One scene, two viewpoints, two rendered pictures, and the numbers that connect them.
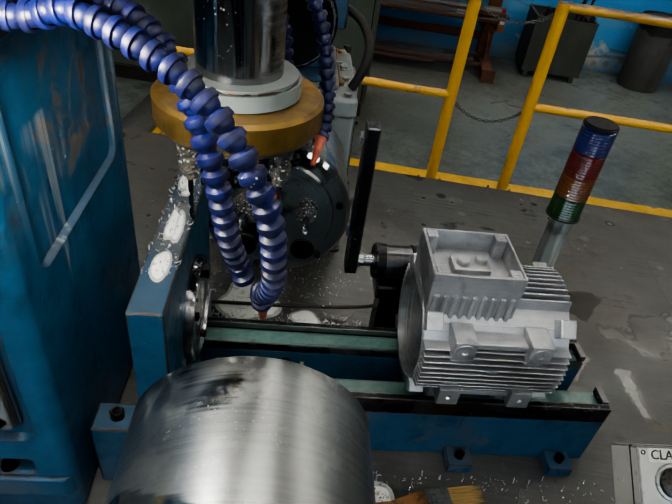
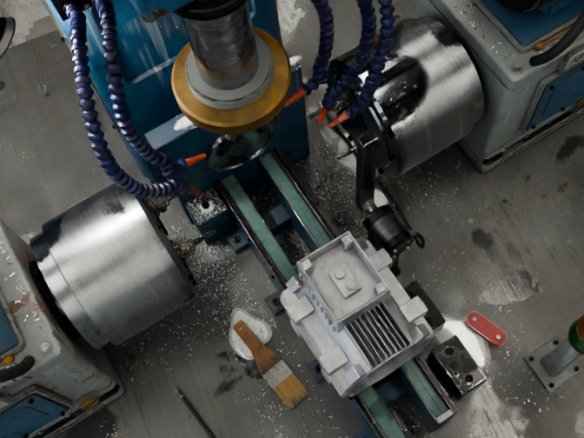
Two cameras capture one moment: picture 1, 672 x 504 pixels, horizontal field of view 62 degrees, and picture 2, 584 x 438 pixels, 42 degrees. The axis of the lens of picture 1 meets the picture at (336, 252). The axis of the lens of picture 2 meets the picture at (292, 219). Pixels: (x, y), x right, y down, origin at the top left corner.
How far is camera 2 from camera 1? 98 cm
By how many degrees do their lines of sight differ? 50
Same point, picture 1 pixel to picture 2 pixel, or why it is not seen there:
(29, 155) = (131, 33)
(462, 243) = (367, 264)
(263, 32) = (209, 69)
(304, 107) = (235, 116)
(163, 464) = (74, 215)
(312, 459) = (108, 270)
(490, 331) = (321, 325)
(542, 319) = (353, 355)
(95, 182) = not seen: hidden behind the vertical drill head
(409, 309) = not seen: hidden behind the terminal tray
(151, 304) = (157, 140)
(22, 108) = (128, 14)
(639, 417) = not seen: outside the picture
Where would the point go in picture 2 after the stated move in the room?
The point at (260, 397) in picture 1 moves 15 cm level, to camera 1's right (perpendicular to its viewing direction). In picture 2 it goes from (120, 228) to (153, 309)
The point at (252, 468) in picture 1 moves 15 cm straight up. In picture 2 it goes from (83, 249) to (49, 214)
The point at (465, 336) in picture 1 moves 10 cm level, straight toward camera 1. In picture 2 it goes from (296, 309) to (236, 316)
